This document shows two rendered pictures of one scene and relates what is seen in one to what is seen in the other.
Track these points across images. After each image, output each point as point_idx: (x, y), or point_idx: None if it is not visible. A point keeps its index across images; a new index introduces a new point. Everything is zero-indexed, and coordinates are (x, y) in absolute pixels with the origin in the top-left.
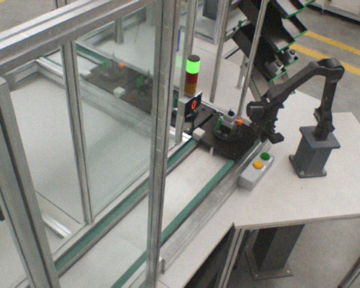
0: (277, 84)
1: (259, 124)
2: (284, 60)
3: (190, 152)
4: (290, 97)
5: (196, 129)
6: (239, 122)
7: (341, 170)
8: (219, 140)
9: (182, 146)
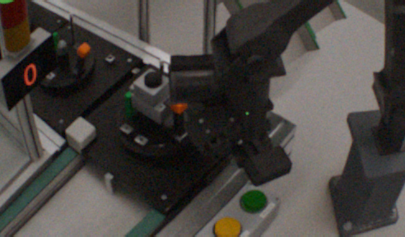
0: (253, 6)
1: (214, 124)
2: None
3: (66, 181)
4: (346, 23)
5: (74, 123)
6: (175, 106)
7: None
8: (129, 153)
9: (42, 166)
